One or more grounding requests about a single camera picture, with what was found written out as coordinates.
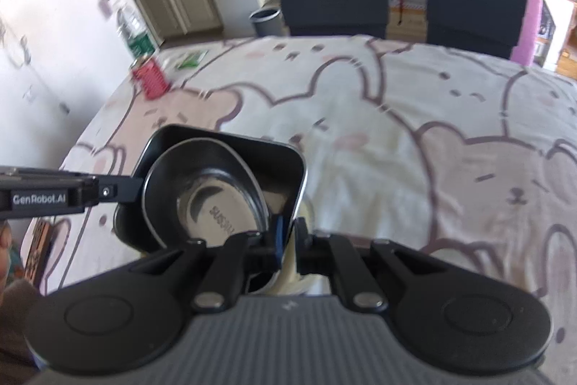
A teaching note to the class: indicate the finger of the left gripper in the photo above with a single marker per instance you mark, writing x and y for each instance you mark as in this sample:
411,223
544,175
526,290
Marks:
118,189

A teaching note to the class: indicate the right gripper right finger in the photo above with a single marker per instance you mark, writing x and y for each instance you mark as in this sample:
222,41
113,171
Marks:
335,257

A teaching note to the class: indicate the green snack packet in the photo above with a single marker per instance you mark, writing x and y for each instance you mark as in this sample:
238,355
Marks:
191,60

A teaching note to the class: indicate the rectangular steel tray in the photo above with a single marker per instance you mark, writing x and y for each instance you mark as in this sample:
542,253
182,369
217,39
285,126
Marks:
279,169

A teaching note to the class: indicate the red soda can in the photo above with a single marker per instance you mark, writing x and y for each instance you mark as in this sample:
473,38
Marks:
150,77

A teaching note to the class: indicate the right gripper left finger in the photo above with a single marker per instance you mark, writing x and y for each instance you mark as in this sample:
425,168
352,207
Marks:
241,257

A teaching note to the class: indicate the clear water bottle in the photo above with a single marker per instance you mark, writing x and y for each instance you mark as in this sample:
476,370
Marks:
133,31

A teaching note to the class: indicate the grey trash bin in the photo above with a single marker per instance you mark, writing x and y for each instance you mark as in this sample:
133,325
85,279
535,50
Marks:
267,22

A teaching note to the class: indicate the right dark blue chair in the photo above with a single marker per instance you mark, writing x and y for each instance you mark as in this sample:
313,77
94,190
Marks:
490,27

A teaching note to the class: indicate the small rounded steel bowl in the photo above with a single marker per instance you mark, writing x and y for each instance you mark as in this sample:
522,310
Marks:
202,189

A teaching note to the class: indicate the person's left hand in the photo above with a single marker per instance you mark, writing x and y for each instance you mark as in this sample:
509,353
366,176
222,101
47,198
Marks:
10,265

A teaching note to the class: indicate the bear print tablecloth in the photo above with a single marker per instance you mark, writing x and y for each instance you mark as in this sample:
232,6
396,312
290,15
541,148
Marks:
465,156

